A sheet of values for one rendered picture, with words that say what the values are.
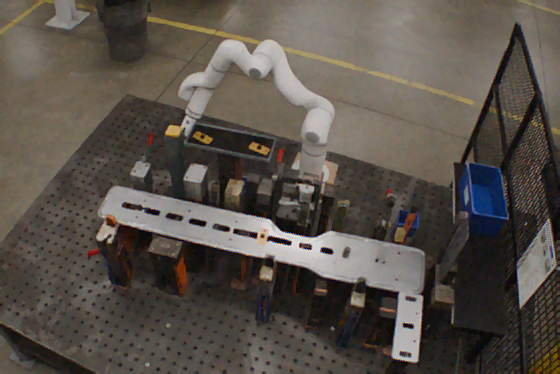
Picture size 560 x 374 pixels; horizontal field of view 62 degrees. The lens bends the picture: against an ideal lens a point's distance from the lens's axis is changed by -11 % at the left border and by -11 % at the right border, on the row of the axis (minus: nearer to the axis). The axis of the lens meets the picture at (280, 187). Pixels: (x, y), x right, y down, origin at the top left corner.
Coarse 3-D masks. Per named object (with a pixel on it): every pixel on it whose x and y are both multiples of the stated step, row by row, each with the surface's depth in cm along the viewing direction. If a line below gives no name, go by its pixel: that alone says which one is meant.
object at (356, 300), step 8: (352, 296) 185; (360, 296) 185; (352, 304) 183; (360, 304) 183; (352, 312) 186; (360, 312) 186; (344, 320) 200; (352, 320) 191; (336, 328) 213; (344, 328) 200; (352, 328) 198; (336, 336) 209; (344, 336) 203; (336, 344) 208; (344, 344) 207
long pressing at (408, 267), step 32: (128, 192) 217; (128, 224) 206; (160, 224) 207; (192, 224) 208; (224, 224) 209; (256, 224) 210; (256, 256) 201; (288, 256) 201; (320, 256) 202; (352, 256) 203; (384, 256) 204; (416, 256) 204; (384, 288) 194; (416, 288) 194
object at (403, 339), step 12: (408, 300) 190; (420, 300) 191; (396, 312) 187; (408, 312) 187; (420, 312) 187; (396, 324) 183; (420, 324) 183; (396, 336) 180; (408, 336) 180; (420, 336) 180; (396, 348) 176; (408, 348) 177; (408, 360) 173
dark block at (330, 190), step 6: (330, 186) 211; (336, 186) 211; (324, 192) 208; (330, 192) 209; (324, 198) 209; (330, 198) 208; (324, 204) 212; (330, 204) 211; (324, 210) 215; (330, 210) 214; (324, 216) 218; (324, 222) 221; (318, 228) 224; (324, 228) 224; (318, 234) 227
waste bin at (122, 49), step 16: (96, 0) 400; (112, 0) 395; (128, 0) 400; (144, 0) 414; (112, 16) 411; (128, 16) 414; (144, 16) 429; (112, 32) 425; (128, 32) 426; (144, 32) 441; (112, 48) 441; (128, 48) 439; (144, 48) 452
